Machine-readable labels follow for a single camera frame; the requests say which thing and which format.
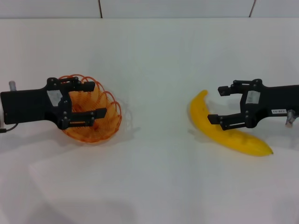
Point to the grey right gripper connector plug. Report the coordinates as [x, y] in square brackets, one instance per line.
[289, 119]

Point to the orange woven plastic basket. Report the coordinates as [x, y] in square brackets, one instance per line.
[109, 121]

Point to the grey left gripper connector plug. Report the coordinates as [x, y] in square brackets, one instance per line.
[12, 86]

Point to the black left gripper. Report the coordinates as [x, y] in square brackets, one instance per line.
[28, 105]

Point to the yellow banana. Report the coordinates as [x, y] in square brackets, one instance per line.
[201, 112]

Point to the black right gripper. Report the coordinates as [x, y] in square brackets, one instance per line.
[275, 100]

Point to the grey gripper connector plug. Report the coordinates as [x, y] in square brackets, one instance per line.
[289, 119]
[12, 86]

